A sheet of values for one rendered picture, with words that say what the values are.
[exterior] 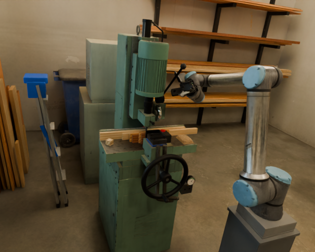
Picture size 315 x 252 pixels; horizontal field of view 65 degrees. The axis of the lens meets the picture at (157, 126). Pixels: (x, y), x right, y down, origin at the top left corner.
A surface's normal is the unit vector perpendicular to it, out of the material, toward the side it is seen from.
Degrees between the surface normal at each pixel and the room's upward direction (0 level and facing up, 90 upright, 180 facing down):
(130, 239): 90
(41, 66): 90
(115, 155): 90
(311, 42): 90
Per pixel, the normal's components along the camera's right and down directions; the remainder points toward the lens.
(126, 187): 0.40, 0.38
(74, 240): 0.10, -0.92
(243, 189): -0.87, 0.16
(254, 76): -0.87, -0.05
